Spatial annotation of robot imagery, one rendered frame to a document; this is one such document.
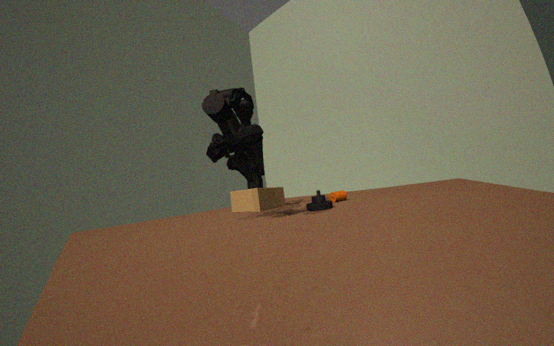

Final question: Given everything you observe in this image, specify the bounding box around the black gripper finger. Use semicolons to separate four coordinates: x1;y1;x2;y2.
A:
231;159;253;183
239;135;264;171

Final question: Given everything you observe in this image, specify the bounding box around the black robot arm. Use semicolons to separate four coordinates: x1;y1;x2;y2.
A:
202;88;264;189

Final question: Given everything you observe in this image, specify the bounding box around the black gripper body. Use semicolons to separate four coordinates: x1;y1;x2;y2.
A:
222;122;263;169

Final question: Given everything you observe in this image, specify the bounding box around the orange knob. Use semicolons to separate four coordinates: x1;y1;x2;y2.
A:
329;190;347;202

